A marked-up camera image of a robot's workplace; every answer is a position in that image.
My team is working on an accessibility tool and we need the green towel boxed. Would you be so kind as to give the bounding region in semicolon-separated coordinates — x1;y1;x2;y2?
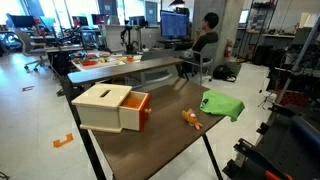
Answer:
200;90;245;122

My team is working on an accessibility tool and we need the grey bench table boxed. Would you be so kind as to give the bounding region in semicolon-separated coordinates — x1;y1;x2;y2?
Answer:
68;57;183;86

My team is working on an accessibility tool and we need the dark wooden table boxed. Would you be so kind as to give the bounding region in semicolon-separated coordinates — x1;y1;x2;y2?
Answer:
67;78;221;180

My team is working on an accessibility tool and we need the orange plush toy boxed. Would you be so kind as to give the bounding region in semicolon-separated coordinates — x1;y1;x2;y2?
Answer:
182;109;203;130

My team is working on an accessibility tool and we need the cream wooden drawer box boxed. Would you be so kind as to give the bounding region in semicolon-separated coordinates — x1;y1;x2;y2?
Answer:
72;83;151;133

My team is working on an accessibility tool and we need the grey office chair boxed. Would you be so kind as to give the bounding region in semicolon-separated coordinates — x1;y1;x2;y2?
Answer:
182;43;217;81

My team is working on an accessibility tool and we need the black backpack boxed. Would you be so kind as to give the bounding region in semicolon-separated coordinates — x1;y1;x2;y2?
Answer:
213;65;237;82

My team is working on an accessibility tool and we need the computer monitor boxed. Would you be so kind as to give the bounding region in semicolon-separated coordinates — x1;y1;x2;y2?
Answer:
160;10;188;37

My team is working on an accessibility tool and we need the seated person in black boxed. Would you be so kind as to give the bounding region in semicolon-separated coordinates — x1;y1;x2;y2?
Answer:
176;12;219;62

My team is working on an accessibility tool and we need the red fire extinguisher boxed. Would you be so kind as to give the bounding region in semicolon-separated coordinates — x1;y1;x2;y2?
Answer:
224;39;232;59

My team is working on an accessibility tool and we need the white table with toys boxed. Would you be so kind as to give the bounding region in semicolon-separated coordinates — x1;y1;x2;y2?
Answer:
69;51;141;71

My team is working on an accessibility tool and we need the metal shelving rack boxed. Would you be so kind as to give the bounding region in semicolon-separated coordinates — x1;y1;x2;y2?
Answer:
233;0;279;61

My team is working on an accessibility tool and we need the grey swivel chair left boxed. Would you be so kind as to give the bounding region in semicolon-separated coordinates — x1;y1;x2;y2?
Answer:
14;29;48;72

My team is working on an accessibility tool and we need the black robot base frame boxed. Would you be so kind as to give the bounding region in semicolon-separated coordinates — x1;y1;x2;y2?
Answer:
223;105;320;180

